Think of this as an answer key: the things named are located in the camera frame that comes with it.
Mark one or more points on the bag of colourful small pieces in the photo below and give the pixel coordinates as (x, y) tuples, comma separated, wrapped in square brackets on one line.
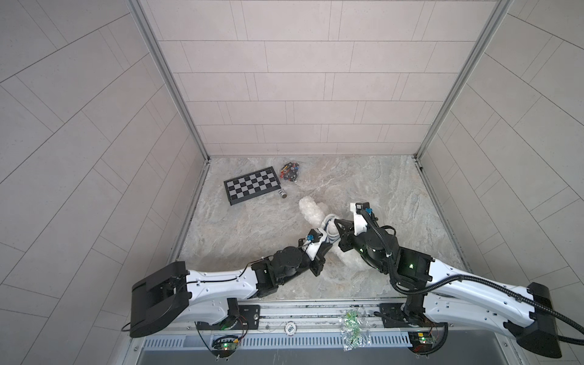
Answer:
[(290, 171)]

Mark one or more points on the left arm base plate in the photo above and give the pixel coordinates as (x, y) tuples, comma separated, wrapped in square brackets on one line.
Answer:
[(245, 317)]

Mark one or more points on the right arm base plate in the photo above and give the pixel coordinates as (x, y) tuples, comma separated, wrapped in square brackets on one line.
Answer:
[(393, 317)]

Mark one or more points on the white teddy bear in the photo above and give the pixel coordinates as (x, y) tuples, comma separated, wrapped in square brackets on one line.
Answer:
[(318, 215)]

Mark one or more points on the aluminium front rail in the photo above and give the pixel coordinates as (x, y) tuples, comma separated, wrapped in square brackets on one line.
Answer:
[(324, 314)]

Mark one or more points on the clear bag green parts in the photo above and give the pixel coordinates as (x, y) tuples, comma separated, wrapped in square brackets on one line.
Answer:
[(355, 330)]

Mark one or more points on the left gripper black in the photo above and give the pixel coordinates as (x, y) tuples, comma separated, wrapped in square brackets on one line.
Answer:
[(317, 254)]

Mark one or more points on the right green circuit board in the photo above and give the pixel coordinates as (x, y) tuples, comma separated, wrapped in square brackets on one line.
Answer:
[(421, 342)]

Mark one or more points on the left green circuit board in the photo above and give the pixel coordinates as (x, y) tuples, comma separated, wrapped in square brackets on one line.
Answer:
[(225, 346)]

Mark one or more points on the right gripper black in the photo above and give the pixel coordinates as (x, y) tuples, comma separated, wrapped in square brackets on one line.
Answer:
[(346, 236)]

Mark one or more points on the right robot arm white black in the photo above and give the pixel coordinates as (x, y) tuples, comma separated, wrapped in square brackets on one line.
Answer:
[(437, 292)]

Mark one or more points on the green circuit board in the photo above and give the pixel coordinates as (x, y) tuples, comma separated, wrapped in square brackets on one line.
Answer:
[(421, 342), (225, 346)]

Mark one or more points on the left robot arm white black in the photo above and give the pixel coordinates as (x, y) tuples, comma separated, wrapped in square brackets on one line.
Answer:
[(174, 292)]

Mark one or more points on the black white chessboard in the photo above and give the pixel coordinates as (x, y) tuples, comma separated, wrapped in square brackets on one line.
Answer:
[(251, 185)]

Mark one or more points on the blue white striped shirt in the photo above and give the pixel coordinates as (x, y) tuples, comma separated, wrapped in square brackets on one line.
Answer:
[(328, 226)]

